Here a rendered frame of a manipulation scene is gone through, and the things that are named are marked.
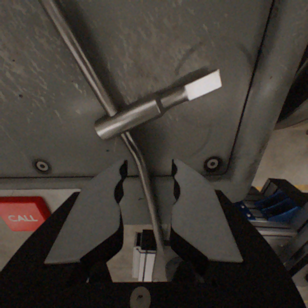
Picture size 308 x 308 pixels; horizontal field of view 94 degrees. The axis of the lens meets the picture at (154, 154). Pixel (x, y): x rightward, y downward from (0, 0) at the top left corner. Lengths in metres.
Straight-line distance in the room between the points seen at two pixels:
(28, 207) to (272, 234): 0.74
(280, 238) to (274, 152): 1.38
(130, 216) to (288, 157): 2.09
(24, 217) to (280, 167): 2.23
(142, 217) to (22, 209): 0.16
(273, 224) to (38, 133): 0.78
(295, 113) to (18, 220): 0.41
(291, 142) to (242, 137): 1.95
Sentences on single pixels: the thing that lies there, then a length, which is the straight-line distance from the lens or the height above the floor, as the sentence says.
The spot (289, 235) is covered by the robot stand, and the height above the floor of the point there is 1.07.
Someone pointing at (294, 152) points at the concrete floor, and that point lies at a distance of 2.23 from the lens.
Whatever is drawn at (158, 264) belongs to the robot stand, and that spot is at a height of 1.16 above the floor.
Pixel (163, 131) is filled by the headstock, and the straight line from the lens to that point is 0.15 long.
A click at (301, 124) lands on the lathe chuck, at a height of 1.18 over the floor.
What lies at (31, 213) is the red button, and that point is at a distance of 0.27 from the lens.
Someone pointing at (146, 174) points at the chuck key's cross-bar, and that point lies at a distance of 0.16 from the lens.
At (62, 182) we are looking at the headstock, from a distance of 0.22.
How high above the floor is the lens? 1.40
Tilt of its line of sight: 62 degrees down
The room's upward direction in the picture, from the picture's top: 180 degrees clockwise
